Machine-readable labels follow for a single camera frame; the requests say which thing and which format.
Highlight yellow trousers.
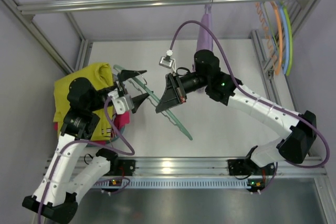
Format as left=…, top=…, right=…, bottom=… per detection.
left=53, top=62, right=113, bottom=141

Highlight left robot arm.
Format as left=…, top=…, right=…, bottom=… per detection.
left=22, top=70, right=149, bottom=223

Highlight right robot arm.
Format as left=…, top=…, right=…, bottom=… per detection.
left=155, top=50, right=316, bottom=172

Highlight purple trousers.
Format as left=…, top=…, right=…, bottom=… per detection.
left=196, top=13, right=213, bottom=52

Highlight orange clothes hanger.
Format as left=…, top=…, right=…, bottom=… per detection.
left=255, top=1, right=283, bottom=75

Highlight magenta cloth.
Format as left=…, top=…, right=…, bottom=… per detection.
left=54, top=110, right=130, bottom=144

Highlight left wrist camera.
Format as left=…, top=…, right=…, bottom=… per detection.
left=108, top=90, right=134, bottom=115

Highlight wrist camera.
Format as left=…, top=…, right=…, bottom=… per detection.
left=159, top=49, right=176, bottom=72
left=108, top=90, right=134, bottom=115

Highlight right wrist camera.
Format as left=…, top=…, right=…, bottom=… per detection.
left=159, top=49, right=176, bottom=72

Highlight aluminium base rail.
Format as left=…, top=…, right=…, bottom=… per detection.
left=114, top=157, right=327, bottom=178

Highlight slotted cable duct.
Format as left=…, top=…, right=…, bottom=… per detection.
left=92, top=178, right=262, bottom=189

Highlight aluminium hanging rail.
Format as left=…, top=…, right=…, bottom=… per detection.
left=17, top=0, right=296, bottom=15

